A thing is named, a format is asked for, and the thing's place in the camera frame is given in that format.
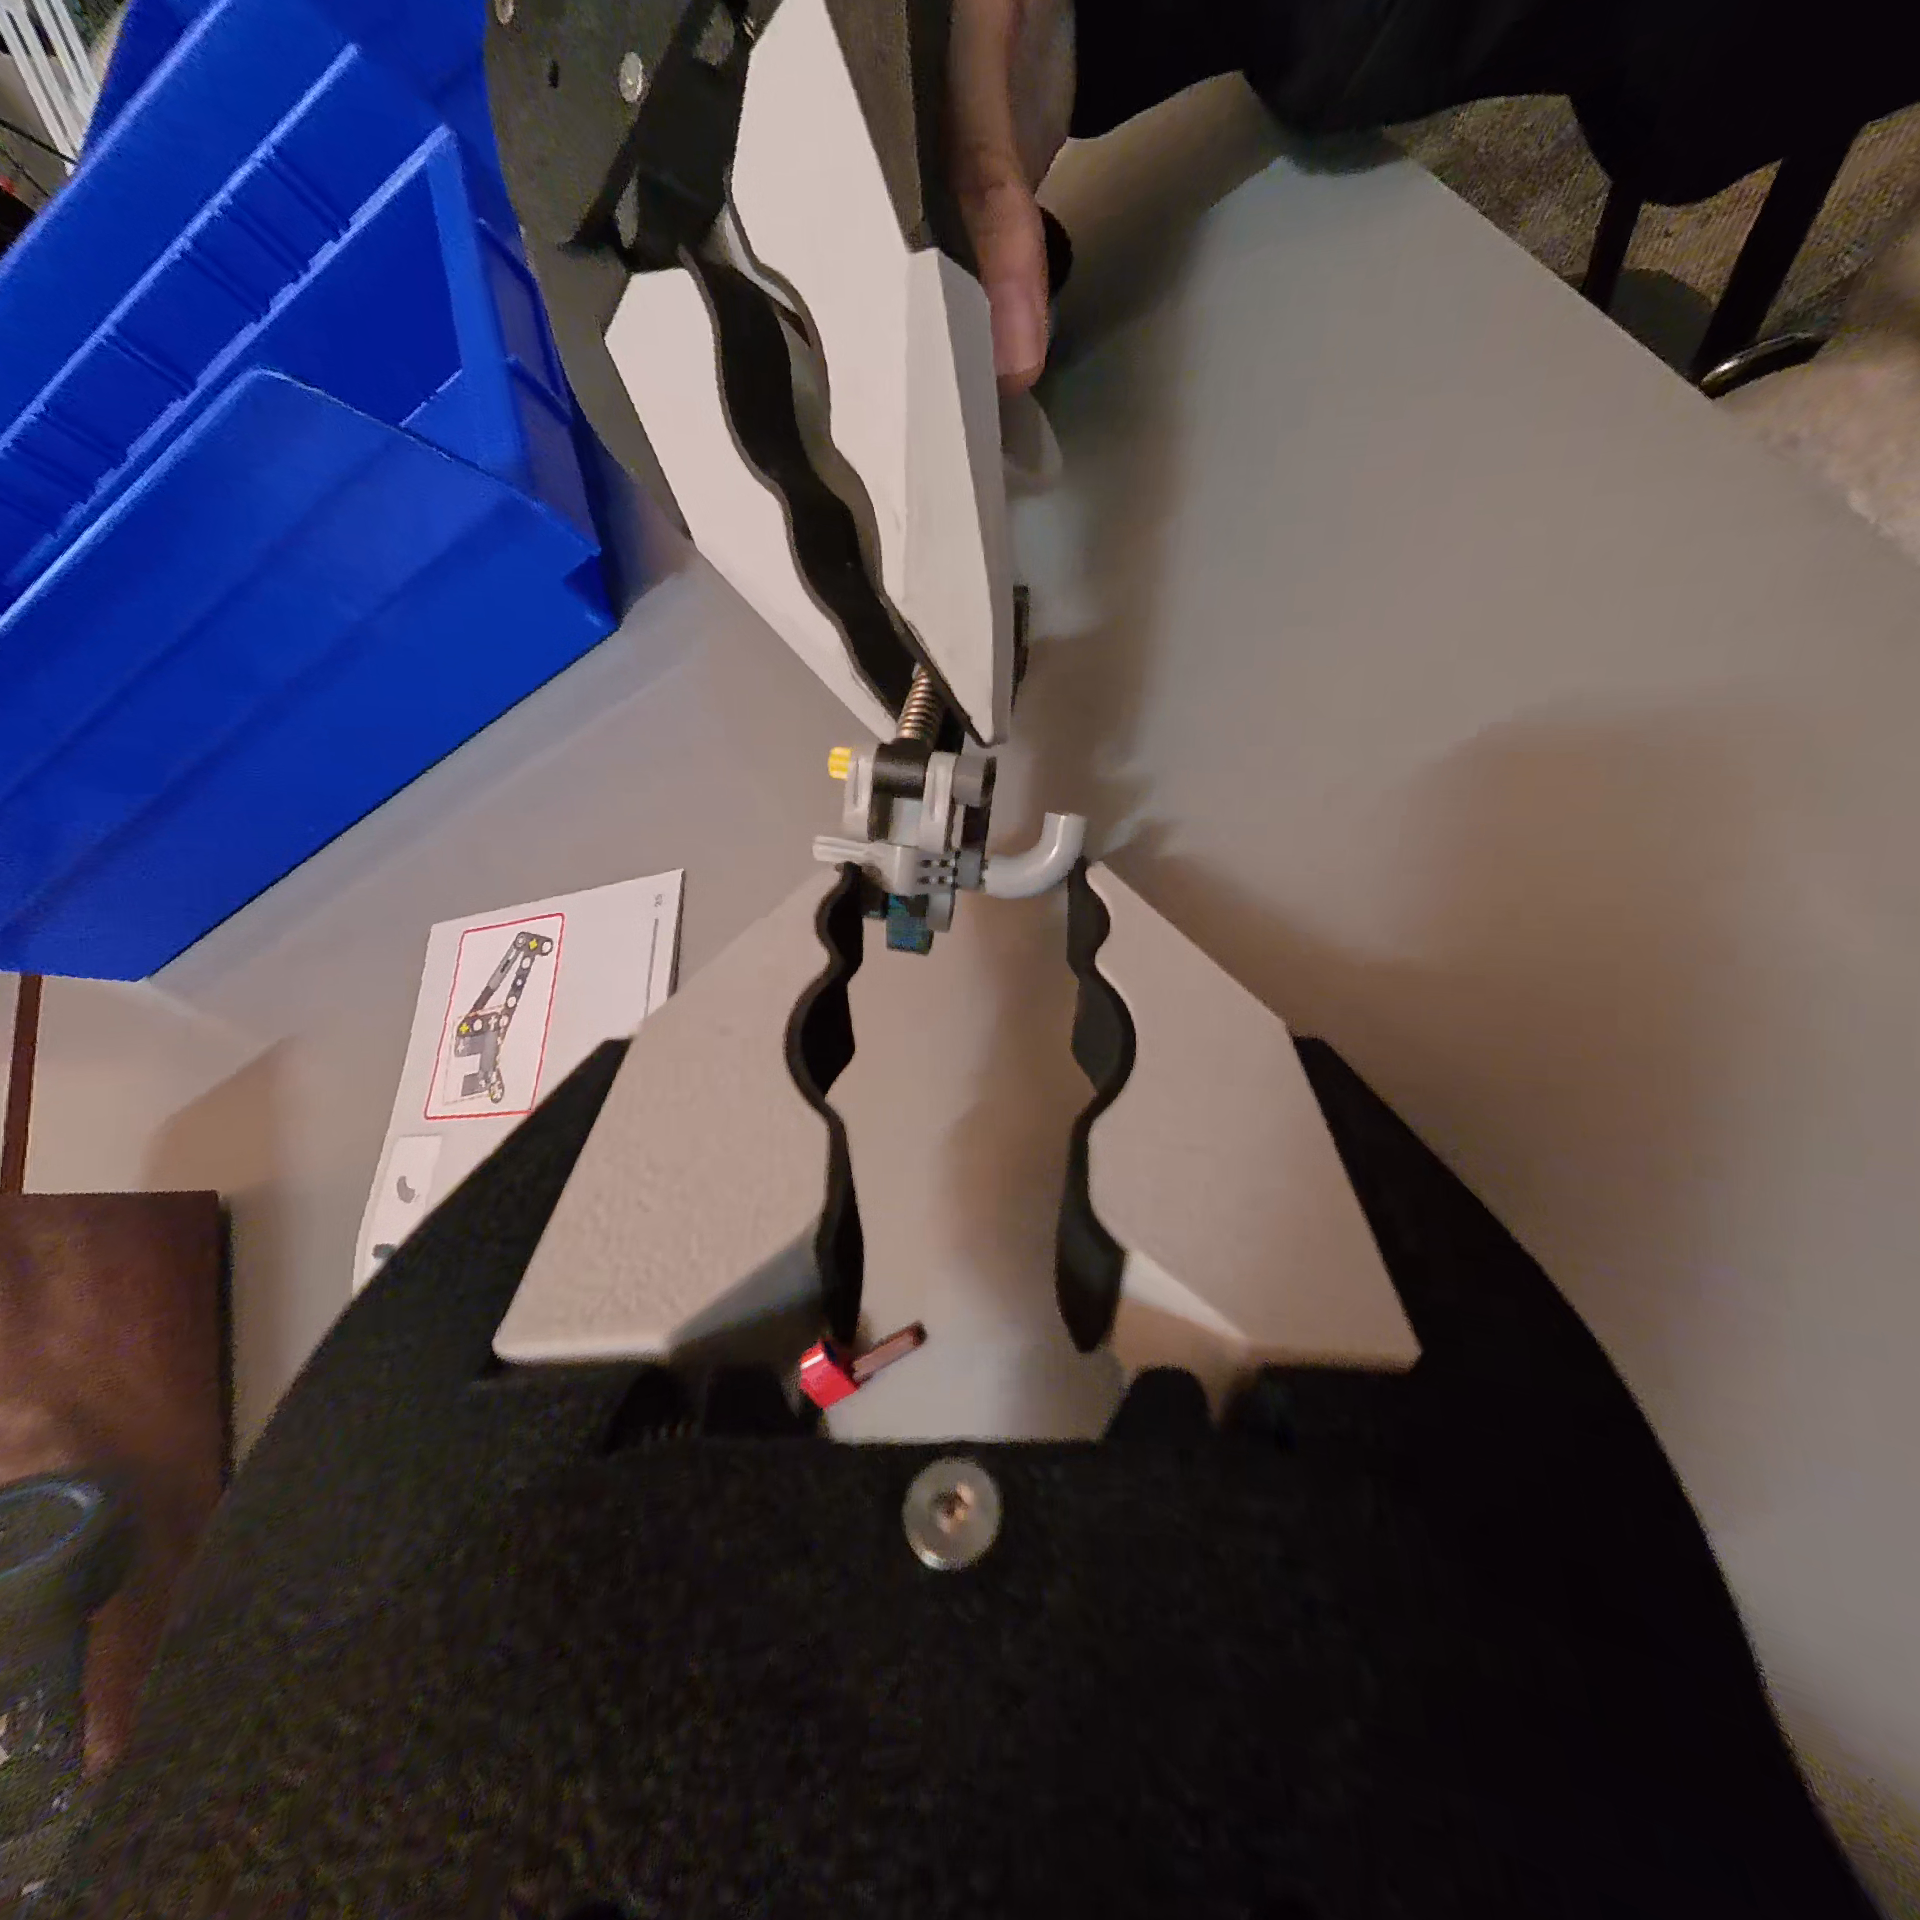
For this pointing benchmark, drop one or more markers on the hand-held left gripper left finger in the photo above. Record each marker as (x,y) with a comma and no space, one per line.
(675,1183)

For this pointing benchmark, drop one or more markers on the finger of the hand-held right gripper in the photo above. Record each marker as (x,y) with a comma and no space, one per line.
(703,434)
(883,374)

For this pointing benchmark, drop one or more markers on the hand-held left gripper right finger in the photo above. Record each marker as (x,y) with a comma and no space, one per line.
(1243,1183)

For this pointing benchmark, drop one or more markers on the lego chassis with red parts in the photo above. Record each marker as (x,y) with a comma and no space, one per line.
(825,1371)

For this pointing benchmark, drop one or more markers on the grey lego suspension assembly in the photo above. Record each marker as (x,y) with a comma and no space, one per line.
(930,863)

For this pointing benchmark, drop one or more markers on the lego instruction booklet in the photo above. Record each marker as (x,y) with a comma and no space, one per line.
(602,960)

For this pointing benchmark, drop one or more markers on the person's right hand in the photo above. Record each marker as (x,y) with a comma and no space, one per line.
(1013,181)

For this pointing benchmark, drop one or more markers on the black chair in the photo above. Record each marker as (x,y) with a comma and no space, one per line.
(1755,268)

